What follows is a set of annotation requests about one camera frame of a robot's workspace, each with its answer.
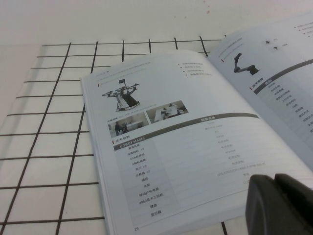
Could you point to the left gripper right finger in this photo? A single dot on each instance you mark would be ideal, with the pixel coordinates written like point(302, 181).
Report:
point(298, 208)

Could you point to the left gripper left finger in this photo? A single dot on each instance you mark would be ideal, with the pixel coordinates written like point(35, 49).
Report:
point(261, 208)

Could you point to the white product catalogue book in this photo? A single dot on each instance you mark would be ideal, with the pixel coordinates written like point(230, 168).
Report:
point(183, 147)

